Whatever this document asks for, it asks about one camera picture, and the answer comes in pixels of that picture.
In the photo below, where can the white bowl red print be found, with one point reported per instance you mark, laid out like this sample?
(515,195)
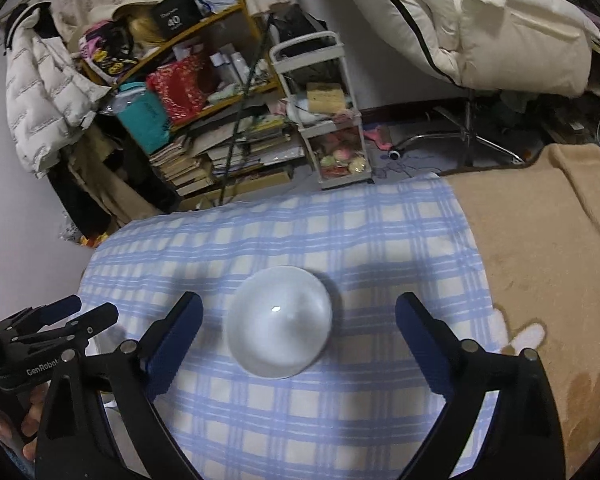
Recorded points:
(280,322)

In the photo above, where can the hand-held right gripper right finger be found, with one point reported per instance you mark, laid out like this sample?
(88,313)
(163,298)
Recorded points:
(426,347)

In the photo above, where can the red patterned bag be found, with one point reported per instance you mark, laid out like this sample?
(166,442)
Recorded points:
(180,87)

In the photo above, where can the blue plaid cloth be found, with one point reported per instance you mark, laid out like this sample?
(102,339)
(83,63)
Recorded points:
(305,410)

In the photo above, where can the beige flower blanket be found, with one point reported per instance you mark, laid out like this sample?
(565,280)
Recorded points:
(545,260)

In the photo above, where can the beige office chair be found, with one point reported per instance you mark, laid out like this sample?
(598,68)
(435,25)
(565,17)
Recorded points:
(480,20)

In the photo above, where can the white puffer jacket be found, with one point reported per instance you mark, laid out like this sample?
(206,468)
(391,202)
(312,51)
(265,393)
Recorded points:
(40,100)

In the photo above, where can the brown cardboard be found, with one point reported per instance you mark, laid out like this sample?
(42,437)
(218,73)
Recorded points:
(110,185)

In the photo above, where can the office chair metal base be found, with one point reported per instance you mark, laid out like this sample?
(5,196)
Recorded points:
(467,135)

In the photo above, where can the stack of books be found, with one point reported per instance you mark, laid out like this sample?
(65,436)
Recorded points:
(220,160)

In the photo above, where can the person's left hand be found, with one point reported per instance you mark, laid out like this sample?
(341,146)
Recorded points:
(32,417)

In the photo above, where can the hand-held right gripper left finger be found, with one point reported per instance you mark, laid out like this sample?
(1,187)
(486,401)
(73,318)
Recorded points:
(172,355)

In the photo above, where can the yellow sponge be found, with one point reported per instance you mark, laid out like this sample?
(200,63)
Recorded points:
(325,97)

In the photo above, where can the white trolley cart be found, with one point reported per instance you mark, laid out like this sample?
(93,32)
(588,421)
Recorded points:
(325,110)

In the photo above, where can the black tripod pole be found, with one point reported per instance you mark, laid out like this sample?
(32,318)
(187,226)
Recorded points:
(247,105)

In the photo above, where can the yellow wooden shelf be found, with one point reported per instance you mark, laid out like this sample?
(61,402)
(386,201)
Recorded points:
(200,30)

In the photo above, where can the pile of snack packets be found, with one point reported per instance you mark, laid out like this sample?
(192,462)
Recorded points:
(87,239)

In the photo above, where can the black bag white print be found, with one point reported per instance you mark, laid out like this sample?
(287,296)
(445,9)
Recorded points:
(176,12)

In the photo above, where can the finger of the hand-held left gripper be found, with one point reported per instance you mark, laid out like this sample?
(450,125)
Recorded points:
(97,317)
(55,308)

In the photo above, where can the teal bag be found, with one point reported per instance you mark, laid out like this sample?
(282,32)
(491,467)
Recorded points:
(142,120)

